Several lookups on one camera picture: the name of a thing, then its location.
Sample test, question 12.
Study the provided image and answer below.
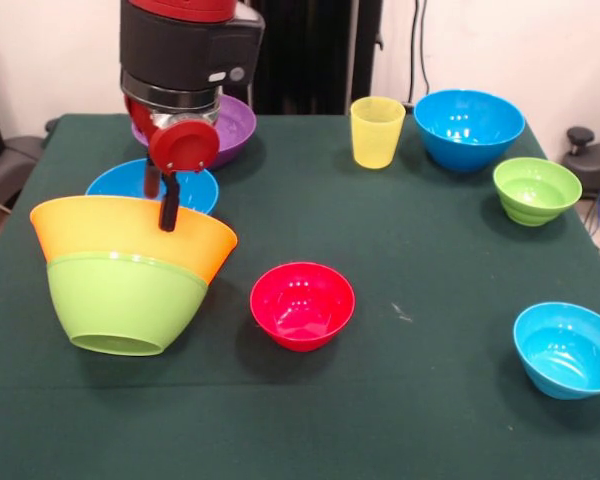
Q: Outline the large purple bowl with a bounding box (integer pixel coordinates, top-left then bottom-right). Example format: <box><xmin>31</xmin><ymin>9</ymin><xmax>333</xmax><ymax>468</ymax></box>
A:
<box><xmin>131</xmin><ymin>94</ymin><xmax>258</xmax><ymax>170</ymax></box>

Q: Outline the black stand base with knob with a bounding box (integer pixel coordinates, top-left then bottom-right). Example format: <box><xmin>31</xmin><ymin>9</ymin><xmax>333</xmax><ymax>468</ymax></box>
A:
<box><xmin>557</xmin><ymin>126</ymin><xmax>600</xmax><ymax>200</ymax></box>

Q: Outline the large orange bowl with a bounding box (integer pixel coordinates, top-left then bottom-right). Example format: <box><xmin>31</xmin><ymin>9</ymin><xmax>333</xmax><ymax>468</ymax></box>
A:
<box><xmin>29</xmin><ymin>195</ymin><xmax>239</xmax><ymax>286</ymax></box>

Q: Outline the dark green tablecloth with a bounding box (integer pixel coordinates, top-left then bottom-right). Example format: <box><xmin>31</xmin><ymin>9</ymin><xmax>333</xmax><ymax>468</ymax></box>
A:
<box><xmin>0</xmin><ymin>113</ymin><xmax>600</xmax><ymax>480</ymax></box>

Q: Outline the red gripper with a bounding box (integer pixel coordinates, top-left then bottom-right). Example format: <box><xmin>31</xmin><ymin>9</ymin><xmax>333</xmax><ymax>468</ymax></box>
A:
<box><xmin>123</xmin><ymin>94</ymin><xmax>221</xmax><ymax>233</ymax></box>

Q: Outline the small light blue bowl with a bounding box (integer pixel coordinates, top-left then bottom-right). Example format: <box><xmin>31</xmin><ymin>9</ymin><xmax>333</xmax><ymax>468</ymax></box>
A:
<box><xmin>512</xmin><ymin>301</ymin><xmax>600</xmax><ymax>401</ymax></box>

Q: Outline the yellow cup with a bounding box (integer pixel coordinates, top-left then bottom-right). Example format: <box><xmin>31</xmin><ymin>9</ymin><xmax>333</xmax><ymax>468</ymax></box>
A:
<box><xmin>350</xmin><ymin>96</ymin><xmax>408</xmax><ymax>170</ymax></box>

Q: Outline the dark gray stand base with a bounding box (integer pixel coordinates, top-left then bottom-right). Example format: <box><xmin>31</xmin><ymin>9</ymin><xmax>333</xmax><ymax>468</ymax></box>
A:
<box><xmin>0</xmin><ymin>134</ymin><xmax>46</xmax><ymax>209</ymax></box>

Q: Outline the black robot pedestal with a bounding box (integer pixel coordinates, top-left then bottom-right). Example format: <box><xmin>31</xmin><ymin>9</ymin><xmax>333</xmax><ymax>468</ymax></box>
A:
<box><xmin>244</xmin><ymin>0</ymin><xmax>384</xmax><ymax>117</ymax></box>

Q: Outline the small green bowl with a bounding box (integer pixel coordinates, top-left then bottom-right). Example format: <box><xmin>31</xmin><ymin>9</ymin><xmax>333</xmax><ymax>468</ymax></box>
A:
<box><xmin>492</xmin><ymin>156</ymin><xmax>583</xmax><ymax>228</ymax></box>

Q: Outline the large green bowl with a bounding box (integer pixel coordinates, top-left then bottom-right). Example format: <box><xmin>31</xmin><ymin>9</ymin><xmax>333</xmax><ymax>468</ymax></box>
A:
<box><xmin>46</xmin><ymin>251</ymin><xmax>209</xmax><ymax>357</ymax></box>

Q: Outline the small red bowl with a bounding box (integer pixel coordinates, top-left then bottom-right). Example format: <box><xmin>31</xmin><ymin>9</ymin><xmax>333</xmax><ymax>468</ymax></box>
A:
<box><xmin>249</xmin><ymin>261</ymin><xmax>356</xmax><ymax>353</ymax></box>

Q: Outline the black wall cable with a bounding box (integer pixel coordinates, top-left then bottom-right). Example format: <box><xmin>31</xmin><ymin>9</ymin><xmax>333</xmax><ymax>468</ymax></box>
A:
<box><xmin>407</xmin><ymin>0</ymin><xmax>431</xmax><ymax>106</ymax></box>

